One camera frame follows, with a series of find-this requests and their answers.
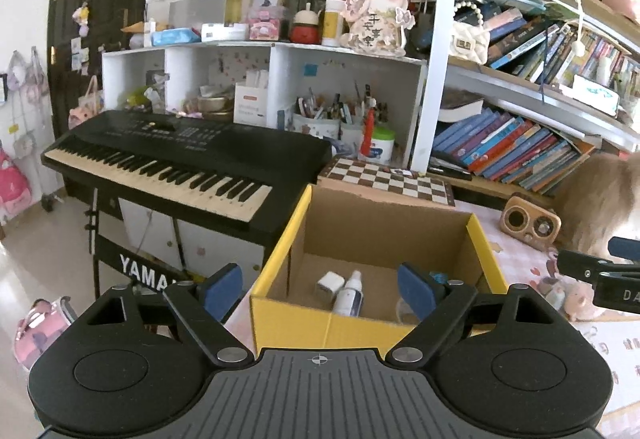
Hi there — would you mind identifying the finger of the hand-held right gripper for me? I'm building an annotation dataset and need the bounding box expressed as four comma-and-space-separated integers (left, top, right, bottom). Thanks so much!
609, 236, 640, 262
557, 249, 640, 281

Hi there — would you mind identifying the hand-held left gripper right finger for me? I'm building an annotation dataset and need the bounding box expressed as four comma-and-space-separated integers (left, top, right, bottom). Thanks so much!
385, 261, 568, 367

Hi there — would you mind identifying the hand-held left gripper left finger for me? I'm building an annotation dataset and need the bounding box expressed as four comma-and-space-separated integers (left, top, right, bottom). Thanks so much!
75, 263, 254, 368

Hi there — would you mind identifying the small toy car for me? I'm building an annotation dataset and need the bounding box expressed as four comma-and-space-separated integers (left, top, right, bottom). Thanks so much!
542, 276, 568, 307

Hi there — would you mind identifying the pink plush toy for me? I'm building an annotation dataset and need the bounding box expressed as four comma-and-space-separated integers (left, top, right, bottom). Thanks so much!
562, 281, 608, 321

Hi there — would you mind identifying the white spray bottle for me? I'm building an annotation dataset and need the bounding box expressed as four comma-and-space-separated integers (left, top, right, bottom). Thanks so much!
332, 270, 365, 317

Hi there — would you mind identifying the white charger plug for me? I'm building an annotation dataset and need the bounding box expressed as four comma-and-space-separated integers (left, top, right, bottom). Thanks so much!
316, 271, 347, 305

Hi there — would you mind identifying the yellow cardboard box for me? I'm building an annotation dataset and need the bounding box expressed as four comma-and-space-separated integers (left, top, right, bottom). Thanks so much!
249, 184, 510, 360

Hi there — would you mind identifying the white cabinet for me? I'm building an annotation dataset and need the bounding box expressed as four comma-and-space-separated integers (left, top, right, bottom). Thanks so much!
117, 196, 266, 280

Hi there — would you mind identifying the fluffy orange cat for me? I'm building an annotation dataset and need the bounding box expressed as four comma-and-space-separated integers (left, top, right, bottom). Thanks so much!
552, 152, 640, 265

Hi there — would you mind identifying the white printed desk mat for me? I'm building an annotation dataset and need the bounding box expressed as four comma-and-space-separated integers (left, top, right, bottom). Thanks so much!
575, 316, 640, 425

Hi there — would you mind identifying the wooden retro radio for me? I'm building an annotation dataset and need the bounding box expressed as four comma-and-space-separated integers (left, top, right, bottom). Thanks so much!
501, 193, 563, 251

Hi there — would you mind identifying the black keyboard stand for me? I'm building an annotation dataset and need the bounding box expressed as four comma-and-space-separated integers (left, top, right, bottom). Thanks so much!
85, 186, 201, 305

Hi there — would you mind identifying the brown white chessboard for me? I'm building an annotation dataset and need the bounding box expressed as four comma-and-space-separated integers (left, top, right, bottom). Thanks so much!
318, 156, 456, 207

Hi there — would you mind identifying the row of thick colourful books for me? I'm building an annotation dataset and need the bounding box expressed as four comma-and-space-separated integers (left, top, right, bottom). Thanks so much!
430, 109, 596, 197

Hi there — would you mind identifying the white jar with green lid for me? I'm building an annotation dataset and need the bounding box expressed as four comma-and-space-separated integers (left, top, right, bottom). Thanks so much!
359, 126, 397, 165

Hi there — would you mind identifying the black electronic keyboard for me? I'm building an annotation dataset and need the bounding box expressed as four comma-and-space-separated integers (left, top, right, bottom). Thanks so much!
41, 109, 333, 247

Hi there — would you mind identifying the red tassel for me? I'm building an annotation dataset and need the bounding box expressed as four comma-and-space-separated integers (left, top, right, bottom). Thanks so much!
361, 112, 377, 160

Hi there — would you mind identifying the white pen holder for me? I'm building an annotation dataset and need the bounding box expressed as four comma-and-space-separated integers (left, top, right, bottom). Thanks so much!
340, 84, 381, 150
292, 86, 341, 140

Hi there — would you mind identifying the white box with red label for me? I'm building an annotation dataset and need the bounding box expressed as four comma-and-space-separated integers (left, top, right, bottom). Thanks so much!
233, 69, 271, 126

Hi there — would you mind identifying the pink purple backpack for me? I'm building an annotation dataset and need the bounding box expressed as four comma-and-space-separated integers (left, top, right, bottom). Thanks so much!
14, 297, 80, 370

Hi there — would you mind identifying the brown bowl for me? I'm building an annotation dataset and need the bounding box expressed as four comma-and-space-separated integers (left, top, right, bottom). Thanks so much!
197, 94, 236, 112

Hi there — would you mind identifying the thick black book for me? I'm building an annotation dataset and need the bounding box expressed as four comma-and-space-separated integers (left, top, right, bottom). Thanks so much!
437, 88, 486, 122

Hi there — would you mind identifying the green toy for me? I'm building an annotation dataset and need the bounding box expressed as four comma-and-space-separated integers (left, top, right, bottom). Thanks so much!
125, 86, 153, 109

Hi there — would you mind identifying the white cubby shelf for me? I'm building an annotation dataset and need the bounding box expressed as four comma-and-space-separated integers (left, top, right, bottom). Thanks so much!
101, 40, 428, 175

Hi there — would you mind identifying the pink tote bag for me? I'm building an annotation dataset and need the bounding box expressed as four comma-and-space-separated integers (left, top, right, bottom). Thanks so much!
67, 75, 103, 130

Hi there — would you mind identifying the row of thin colourful books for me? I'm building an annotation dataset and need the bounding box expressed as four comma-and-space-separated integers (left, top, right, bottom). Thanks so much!
487, 4, 640, 95

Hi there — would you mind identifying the white wooden bookshelf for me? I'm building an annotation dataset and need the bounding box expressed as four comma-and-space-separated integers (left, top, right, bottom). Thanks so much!
410, 0, 640, 200

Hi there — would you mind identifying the white quilted handbag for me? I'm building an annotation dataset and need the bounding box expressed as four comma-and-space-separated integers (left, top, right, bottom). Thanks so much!
449, 0, 492, 66

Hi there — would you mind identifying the white flat box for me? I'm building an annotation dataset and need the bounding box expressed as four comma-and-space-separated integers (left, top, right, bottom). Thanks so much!
201, 22, 249, 42

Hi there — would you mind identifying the blue wet wipes pack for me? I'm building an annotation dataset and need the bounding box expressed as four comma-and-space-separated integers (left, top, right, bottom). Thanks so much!
150, 28, 201, 46

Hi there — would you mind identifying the pink printed box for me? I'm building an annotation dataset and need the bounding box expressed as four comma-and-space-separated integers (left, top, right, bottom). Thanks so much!
247, 6, 287, 41

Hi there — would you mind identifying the paper cartoon figure decoration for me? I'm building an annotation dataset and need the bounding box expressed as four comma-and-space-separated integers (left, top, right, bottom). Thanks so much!
340, 0, 417, 57

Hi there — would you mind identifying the red round figurine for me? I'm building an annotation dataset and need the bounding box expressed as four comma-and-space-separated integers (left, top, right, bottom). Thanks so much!
290, 2, 322, 45

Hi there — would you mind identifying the grey storage box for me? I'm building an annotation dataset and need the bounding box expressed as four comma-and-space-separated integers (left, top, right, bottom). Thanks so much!
169, 0, 236, 27

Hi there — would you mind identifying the purple hanging bag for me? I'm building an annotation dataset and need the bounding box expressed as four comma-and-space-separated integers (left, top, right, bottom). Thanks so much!
6, 46, 51, 106

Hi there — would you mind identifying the small hanging doll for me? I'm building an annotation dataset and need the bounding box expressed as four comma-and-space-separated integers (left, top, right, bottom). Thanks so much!
73, 5, 93, 37

